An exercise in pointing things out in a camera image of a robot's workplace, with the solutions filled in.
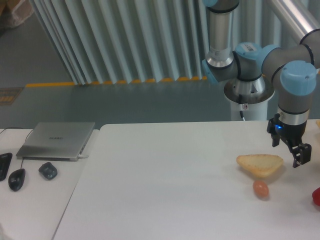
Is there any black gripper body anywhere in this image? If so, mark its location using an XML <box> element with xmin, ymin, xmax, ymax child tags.
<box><xmin>266</xmin><ymin>113</ymin><xmax>307</xmax><ymax>146</ymax></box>

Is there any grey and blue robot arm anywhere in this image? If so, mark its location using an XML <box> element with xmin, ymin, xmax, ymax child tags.
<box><xmin>202</xmin><ymin>0</ymin><xmax>320</xmax><ymax>167</ymax></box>

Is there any red pepper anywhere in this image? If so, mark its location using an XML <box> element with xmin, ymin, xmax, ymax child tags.
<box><xmin>311</xmin><ymin>187</ymin><xmax>320</xmax><ymax>206</ymax></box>

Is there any yellow item at table edge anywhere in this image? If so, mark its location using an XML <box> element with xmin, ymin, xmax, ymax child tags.
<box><xmin>315</xmin><ymin>119</ymin><xmax>320</xmax><ymax>128</ymax></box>

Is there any toasted bread slice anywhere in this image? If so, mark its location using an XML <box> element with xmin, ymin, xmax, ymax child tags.
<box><xmin>236</xmin><ymin>154</ymin><xmax>284</xmax><ymax>178</ymax></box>

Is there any brown egg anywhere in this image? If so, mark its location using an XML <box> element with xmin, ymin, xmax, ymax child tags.
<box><xmin>252</xmin><ymin>180</ymin><xmax>269</xmax><ymax>198</ymax></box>

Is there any white laptop plug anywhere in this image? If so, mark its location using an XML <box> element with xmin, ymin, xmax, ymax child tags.
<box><xmin>78</xmin><ymin>154</ymin><xmax>89</xmax><ymax>159</ymax></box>

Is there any white folding screen partition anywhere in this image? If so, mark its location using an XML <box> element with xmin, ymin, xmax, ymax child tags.
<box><xmin>29</xmin><ymin>0</ymin><xmax>320</xmax><ymax>85</ymax></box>

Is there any silver closed laptop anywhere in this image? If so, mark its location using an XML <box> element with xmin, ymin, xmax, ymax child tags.
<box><xmin>16</xmin><ymin>122</ymin><xmax>95</xmax><ymax>161</ymax></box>

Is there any dark grey earbuds case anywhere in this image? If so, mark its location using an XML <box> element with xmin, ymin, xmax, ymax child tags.
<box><xmin>38</xmin><ymin>162</ymin><xmax>58</xmax><ymax>180</ymax></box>

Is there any black computer mouse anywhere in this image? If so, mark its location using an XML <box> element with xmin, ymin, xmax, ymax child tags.
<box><xmin>8</xmin><ymin>168</ymin><xmax>26</xmax><ymax>192</ymax></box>

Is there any black keyboard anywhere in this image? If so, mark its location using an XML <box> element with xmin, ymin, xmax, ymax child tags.
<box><xmin>0</xmin><ymin>152</ymin><xmax>13</xmax><ymax>181</ymax></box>

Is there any brown cardboard box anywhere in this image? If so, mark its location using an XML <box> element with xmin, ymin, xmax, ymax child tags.
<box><xmin>0</xmin><ymin>0</ymin><xmax>34</xmax><ymax>30</ymax></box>

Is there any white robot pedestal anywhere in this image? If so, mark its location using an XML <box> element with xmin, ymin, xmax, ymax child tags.
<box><xmin>229</xmin><ymin>100</ymin><xmax>268</xmax><ymax>121</ymax></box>

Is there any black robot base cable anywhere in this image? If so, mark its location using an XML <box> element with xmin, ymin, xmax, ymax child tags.
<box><xmin>237</xmin><ymin>93</ymin><xmax>246</xmax><ymax>122</ymax></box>

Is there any black mouse cable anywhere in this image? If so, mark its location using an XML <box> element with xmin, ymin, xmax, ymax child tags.
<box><xmin>0</xmin><ymin>127</ymin><xmax>35</xmax><ymax>170</ymax></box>

